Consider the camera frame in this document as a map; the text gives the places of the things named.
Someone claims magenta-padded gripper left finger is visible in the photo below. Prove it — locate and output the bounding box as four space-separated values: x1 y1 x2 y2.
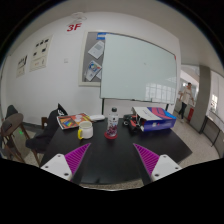
39 142 92 182

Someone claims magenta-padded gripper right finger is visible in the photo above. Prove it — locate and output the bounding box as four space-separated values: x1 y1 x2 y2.
132 143 183 183

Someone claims clear black-capped drink bottle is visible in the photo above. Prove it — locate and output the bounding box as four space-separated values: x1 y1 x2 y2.
106 106 120 138

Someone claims black jacket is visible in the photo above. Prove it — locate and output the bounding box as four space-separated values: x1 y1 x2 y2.
25 103 69 154

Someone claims colourful printed magazine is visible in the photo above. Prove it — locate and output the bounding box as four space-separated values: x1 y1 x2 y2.
56 112 92 131

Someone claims white and blue paper bag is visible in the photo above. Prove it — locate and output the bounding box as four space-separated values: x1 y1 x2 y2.
131 105 178 133

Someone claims flat round red coaster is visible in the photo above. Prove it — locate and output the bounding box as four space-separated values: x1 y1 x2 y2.
103 130 119 140

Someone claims black and red device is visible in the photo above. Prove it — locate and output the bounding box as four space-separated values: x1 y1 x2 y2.
122 113 144 133

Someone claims small white box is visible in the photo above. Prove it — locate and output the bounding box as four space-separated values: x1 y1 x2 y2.
88 114 106 122

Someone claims round dark wooden table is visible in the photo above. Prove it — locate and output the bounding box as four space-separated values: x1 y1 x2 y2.
0 112 26 161

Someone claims dark upholstered chair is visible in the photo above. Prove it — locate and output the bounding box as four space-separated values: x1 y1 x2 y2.
4 104 19 119

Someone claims person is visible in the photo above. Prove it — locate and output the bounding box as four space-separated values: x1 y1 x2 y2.
177 82 195 120

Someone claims grey pin board with papers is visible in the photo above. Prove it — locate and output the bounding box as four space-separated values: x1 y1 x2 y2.
78 30 108 88

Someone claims white ceiling device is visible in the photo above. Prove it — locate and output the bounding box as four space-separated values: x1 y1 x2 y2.
68 12 88 24

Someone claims white mug with yellow handle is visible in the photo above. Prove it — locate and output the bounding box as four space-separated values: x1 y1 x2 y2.
77 120 94 140

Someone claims large wall whiteboard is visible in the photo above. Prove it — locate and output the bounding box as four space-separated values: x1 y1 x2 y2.
99 33 178 105

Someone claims small white wall poster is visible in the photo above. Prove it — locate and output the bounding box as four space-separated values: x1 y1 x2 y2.
15 54 29 78

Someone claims large white wall poster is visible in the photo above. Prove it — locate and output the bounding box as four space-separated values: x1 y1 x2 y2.
29 35 54 73

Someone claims red wall sign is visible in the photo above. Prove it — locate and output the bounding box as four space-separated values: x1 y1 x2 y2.
65 22 83 33

